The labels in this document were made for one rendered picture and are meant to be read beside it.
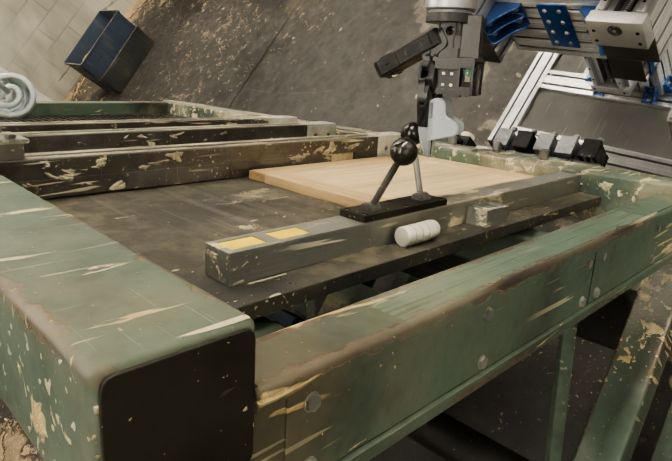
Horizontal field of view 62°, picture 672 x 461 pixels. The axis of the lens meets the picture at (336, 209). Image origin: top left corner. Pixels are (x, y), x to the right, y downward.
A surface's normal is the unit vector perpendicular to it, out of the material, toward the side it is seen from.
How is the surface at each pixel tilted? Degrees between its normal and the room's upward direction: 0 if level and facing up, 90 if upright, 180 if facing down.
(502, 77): 0
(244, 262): 90
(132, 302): 55
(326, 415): 90
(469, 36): 40
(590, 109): 0
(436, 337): 90
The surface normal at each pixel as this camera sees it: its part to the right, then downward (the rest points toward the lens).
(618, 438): -0.55, -0.45
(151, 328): 0.06, -0.97
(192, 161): 0.70, 0.21
